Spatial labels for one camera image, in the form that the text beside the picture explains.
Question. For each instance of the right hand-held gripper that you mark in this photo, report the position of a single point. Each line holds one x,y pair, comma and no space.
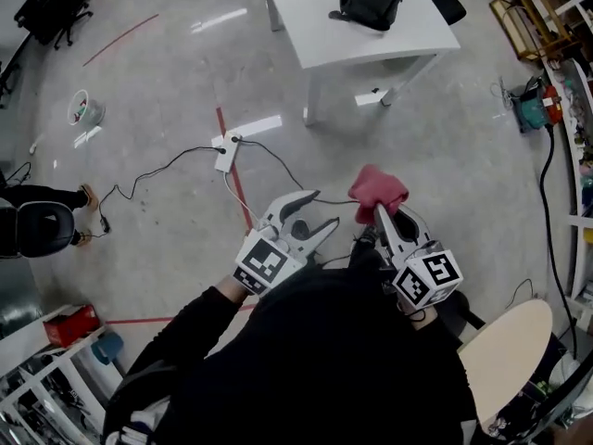
428,278

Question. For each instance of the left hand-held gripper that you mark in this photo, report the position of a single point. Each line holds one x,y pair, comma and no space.
266,260

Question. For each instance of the red cloth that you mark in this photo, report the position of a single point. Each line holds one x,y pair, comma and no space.
377,190

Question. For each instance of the person's right forearm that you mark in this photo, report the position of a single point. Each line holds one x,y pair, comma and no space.
433,327

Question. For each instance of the person's left forearm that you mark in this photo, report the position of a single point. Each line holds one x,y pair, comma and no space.
194,322

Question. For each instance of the person's black shoe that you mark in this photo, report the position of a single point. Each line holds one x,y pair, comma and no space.
367,237

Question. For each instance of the white power strip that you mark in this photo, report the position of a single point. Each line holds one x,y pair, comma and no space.
227,151

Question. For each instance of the person's black-clothed torso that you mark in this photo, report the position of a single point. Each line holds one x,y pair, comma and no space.
324,364

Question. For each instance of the white shelving rack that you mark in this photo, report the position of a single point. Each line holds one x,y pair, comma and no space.
576,220

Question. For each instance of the green and orange machine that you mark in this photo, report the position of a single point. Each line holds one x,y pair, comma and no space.
537,105

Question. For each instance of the white table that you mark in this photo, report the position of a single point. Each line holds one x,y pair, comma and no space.
417,35

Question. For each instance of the black power adapter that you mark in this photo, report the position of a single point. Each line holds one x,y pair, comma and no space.
105,225

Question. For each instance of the blue container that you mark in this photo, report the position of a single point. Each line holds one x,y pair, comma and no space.
107,348

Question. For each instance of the red box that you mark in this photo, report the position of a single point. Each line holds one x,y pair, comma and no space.
71,325

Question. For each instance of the black padded chair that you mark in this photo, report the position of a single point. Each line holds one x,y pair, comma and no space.
37,227

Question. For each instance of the white shelf unit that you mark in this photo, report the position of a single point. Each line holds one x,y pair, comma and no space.
65,362

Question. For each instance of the yellow metal frame cart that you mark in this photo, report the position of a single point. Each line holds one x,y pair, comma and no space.
533,21

